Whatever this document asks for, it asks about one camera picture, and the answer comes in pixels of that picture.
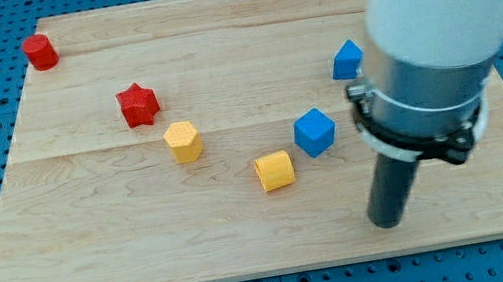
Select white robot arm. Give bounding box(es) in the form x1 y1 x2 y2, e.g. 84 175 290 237
348 0 503 176

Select yellow rounded block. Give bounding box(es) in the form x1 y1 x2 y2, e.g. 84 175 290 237
254 150 296 192

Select blue cube block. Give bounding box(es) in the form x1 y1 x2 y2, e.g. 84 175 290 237
294 108 336 158

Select yellow hexagon block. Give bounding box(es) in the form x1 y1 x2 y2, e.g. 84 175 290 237
163 121 204 164

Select wooden board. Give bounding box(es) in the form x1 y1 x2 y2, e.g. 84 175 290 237
0 0 503 282

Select red star block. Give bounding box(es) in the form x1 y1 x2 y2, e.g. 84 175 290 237
116 82 160 129

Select blue pentagon block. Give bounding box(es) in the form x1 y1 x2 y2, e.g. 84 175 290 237
332 39 364 80

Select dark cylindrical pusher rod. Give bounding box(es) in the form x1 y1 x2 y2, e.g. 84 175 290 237
367 153 419 229

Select red cylinder block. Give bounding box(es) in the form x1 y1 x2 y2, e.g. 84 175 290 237
21 34 60 71

